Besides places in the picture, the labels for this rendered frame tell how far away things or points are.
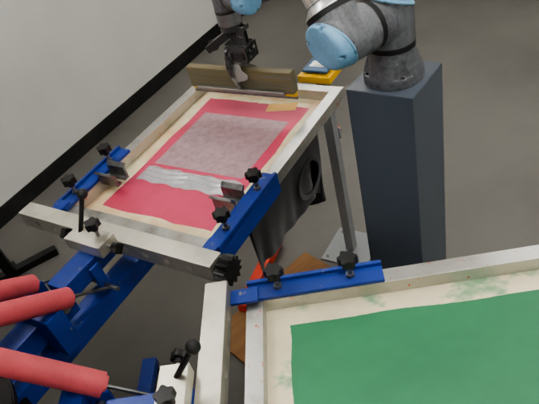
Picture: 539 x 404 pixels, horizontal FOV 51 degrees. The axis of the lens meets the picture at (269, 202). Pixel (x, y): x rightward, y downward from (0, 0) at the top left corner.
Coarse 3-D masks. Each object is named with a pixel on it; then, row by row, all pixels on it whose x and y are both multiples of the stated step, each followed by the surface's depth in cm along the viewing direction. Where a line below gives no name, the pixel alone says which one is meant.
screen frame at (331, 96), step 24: (192, 96) 204; (312, 96) 189; (336, 96) 181; (168, 120) 195; (312, 120) 173; (144, 144) 187; (288, 144) 166; (288, 168) 161; (96, 192) 173; (96, 216) 159; (120, 216) 157; (192, 240) 143
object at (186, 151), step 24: (192, 120) 196; (216, 120) 193; (240, 120) 189; (168, 144) 187; (192, 144) 184; (216, 144) 181; (144, 168) 179; (168, 168) 176; (192, 168) 173; (120, 192) 172; (144, 192) 169; (168, 192) 167
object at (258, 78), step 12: (192, 72) 191; (204, 72) 188; (216, 72) 185; (252, 72) 178; (264, 72) 175; (276, 72) 173; (288, 72) 171; (192, 84) 194; (204, 84) 192; (216, 84) 189; (228, 84) 186; (252, 84) 181; (264, 84) 179; (276, 84) 176; (288, 84) 174
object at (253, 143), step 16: (256, 112) 191; (272, 112) 189; (288, 112) 186; (304, 112) 184; (240, 128) 185; (256, 128) 183; (272, 128) 181; (288, 128) 179; (224, 144) 180; (240, 144) 178; (256, 144) 176; (272, 144) 174; (208, 160) 175; (224, 160) 173; (240, 160) 171; (256, 160) 169; (224, 176) 167; (240, 176) 165; (176, 192) 166; (192, 192) 164; (176, 208) 160; (192, 208) 158; (208, 208) 157; (192, 224) 153; (208, 224) 152
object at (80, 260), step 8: (80, 256) 140; (88, 256) 139; (112, 256) 144; (72, 264) 138; (80, 264) 137; (88, 264) 137; (104, 264) 142; (64, 272) 136; (72, 272) 136; (80, 272) 135; (88, 272) 138; (56, 280) 135; (64, 280) 134; (72, 280) 134; (80, 280) 136; (88, 280) 138; (56, 288) 133; (72, 288) 134; (80, 288) 136
